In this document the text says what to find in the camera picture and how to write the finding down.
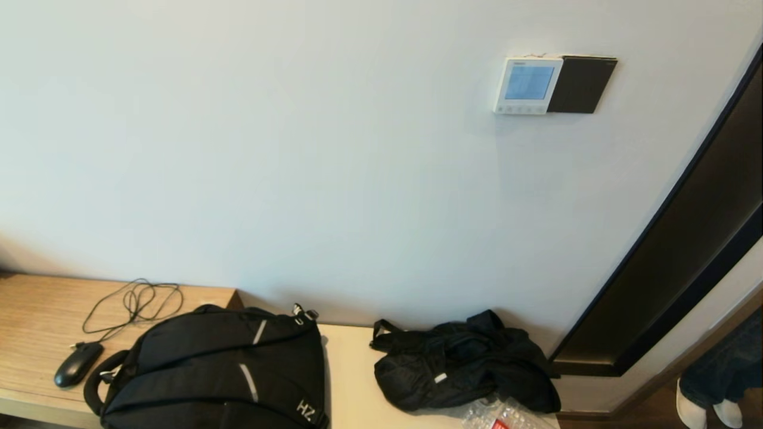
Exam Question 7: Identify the white wall thermostat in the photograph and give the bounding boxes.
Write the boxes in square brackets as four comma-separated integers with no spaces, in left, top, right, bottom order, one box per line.
[493,56,565,115]

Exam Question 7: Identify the cream bench cabinet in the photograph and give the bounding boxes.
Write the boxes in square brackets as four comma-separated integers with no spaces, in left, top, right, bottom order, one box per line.
[316,325,561,429]

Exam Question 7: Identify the black crumpled fabric bag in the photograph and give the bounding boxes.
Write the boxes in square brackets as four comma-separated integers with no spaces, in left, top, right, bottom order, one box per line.
[370,309,562,414]

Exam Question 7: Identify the black backpack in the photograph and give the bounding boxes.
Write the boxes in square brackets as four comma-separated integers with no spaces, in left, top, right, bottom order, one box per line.
[83,304,330,429]

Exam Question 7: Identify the clear plastic bottle red label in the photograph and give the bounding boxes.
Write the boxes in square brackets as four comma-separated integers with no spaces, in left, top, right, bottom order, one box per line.
[462,396,555,429]

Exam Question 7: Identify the black computer mouse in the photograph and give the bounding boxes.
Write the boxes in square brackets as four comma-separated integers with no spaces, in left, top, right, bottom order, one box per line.
[54,341,105,388]

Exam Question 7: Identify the wooden desk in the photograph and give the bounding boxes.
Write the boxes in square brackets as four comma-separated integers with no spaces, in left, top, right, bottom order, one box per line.
[0,273,244,429]

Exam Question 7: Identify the white shoe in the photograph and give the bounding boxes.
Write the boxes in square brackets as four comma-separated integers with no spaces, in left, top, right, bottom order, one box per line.
[676,388,710,429]
[714,399,745,428]

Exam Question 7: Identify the blue jeans legs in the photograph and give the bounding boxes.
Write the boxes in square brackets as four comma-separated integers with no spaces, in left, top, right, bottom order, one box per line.
[680,307,763,409]

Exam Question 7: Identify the dark wall switch plate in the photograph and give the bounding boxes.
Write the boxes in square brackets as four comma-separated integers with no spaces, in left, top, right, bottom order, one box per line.
[547,55,619,114]

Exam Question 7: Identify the black mouse cable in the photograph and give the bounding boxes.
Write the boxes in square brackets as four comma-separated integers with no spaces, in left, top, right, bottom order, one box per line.
[70,278,184,349]

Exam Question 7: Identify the dark door frame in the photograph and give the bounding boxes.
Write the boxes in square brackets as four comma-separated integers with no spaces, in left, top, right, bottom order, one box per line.
[548,45,763,377]

